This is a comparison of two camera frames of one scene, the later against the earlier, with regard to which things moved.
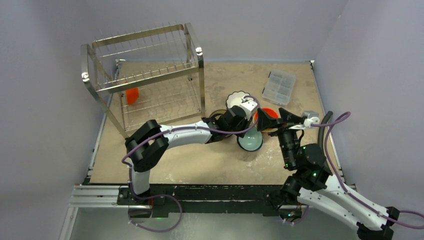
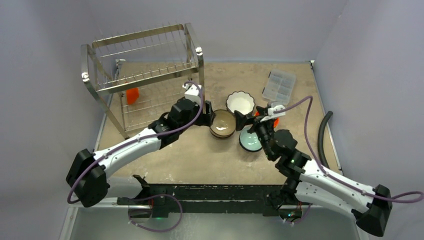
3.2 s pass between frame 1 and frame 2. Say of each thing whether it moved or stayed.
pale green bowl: stayed
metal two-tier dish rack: stayed
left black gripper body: moved
